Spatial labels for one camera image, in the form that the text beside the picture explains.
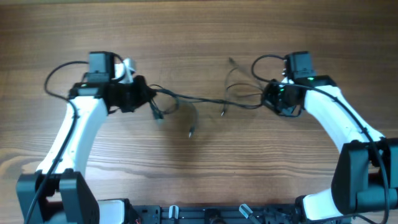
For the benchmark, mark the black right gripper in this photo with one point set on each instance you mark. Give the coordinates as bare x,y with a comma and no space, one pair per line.
267,98

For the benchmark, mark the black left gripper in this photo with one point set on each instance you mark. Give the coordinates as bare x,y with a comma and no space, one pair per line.
146,94

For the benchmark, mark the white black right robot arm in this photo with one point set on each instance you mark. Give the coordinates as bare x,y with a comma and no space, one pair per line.
365,178

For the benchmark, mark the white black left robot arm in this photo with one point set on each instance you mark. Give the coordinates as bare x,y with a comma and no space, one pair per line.
57,191

